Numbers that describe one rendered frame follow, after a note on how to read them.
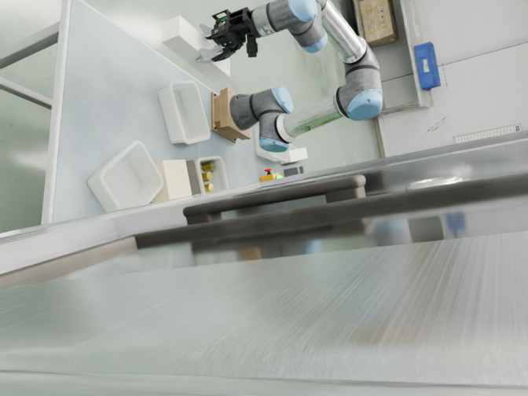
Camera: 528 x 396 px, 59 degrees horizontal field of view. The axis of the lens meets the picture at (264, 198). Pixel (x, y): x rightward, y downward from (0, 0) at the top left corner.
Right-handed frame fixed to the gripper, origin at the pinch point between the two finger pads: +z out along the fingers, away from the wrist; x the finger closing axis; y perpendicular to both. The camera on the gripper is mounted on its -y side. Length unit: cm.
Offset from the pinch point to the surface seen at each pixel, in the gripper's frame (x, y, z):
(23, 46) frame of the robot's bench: -13, 16, 59
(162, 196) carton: 34.3, -18.5, 28.7
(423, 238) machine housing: 75, 75, -68
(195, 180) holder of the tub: 24.8, -33.1, 26.8
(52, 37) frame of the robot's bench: -12, 15, 47
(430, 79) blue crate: -255, -519, 6
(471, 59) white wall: -298, -569, -46
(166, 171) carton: 26.7, -16.6, 25.8
